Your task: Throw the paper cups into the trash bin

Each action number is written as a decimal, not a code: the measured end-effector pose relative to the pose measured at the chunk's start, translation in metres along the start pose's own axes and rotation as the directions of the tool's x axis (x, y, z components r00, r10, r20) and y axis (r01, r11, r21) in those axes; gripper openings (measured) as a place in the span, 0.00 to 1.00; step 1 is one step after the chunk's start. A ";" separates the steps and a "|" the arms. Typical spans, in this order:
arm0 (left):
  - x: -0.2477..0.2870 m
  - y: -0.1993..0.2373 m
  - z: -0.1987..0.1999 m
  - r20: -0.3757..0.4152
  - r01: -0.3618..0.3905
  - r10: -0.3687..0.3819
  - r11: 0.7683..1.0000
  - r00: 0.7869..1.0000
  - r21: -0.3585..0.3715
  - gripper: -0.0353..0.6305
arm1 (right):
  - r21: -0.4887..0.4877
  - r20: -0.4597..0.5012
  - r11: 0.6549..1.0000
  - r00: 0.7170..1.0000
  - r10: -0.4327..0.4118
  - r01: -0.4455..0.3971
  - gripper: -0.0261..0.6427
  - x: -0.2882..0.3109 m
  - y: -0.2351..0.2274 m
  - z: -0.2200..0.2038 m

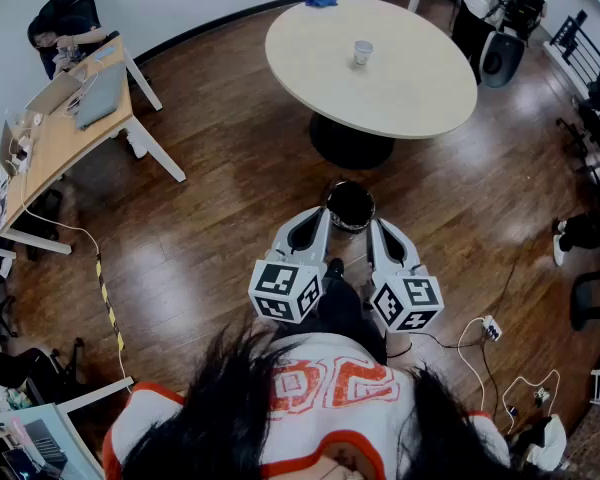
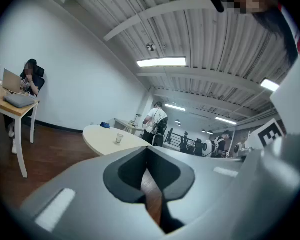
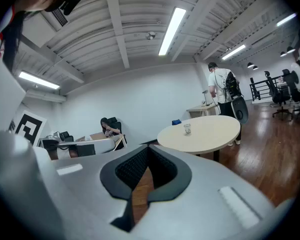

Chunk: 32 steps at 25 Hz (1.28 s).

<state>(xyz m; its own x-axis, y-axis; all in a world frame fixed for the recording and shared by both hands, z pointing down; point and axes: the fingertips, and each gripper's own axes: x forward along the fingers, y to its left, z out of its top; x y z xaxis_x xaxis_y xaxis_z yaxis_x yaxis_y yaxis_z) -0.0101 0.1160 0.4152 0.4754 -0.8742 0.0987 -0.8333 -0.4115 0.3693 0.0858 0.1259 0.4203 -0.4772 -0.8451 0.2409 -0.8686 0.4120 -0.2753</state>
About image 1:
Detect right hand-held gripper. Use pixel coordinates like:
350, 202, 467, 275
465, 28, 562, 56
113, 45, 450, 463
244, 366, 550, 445
365, 217, 445, 333

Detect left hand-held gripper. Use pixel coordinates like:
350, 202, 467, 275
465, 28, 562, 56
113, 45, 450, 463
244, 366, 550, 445
248, 205, 333, 325

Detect black trash bin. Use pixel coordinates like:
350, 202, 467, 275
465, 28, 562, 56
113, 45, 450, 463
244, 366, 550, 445
325, 180, 377, 234

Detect white paper cup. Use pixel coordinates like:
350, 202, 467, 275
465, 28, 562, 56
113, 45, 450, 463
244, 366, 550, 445
352, 40, 375, 68

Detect person's right forearm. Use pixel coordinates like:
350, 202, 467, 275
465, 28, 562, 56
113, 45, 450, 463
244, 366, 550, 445
384, 330, 416, 372

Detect person's black trousers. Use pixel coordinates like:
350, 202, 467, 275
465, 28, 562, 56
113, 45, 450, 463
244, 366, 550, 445
317, 257, 389, 367

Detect white power strip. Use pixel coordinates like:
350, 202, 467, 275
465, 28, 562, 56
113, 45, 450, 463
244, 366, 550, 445
481, 314, 503, 342

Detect white and orange jersey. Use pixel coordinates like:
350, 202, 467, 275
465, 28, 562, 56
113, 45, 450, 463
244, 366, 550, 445
102, 332, 511, 480

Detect black office chair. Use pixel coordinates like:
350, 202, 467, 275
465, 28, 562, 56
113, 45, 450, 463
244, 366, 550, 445
569, 267, 600, 332

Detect white bag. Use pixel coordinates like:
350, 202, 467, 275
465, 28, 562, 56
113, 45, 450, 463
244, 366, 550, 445
509, 413, 567, 472

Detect round beige table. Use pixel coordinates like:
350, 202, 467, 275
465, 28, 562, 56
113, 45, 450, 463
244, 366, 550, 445
264, 0, 479, 171

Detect black folded stand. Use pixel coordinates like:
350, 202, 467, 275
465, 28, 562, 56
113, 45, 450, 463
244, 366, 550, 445
24, 336, 89, 407

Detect black tripod stand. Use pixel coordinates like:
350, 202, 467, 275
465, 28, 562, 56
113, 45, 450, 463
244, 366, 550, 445
555, 100, 600, 184

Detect closed grey laptop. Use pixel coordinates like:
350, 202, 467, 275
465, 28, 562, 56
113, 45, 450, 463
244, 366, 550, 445
74, 62, 126, 131

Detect grey bucket chair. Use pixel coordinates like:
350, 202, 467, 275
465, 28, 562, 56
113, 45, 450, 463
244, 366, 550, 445
479, 30, 526, 89

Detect wooden desk with white legs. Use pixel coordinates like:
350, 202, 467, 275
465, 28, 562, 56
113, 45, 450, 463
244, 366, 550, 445
0, 35, 187, 255

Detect open silver laptop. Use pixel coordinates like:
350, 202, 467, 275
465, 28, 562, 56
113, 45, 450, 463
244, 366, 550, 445
24, 71, 85, 116

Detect black metal railing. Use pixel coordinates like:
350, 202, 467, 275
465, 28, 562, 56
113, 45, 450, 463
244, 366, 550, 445
549, 10, 600, 119

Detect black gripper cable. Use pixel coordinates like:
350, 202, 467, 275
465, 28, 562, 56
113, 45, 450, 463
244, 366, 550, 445
410, 331, 486, 350

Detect long white cable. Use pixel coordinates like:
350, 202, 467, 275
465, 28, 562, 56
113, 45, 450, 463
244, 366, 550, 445
457, 316, 492, 414

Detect black floor cable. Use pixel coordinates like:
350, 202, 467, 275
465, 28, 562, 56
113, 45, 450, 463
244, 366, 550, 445
479, 255, 524, 419

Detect looped white cable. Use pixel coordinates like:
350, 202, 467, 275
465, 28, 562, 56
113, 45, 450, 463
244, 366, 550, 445
502, 369, 562, 434

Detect yellow black striped cable cover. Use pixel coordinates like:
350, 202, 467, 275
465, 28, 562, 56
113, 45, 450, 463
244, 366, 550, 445
94, 252, 126, 352

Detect white desk cable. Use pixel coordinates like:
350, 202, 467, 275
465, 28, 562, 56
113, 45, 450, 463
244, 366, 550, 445
19, 182, 101, 257

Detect white device with cables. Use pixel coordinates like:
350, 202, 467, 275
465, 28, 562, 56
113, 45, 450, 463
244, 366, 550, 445
0, 120, 35, 177

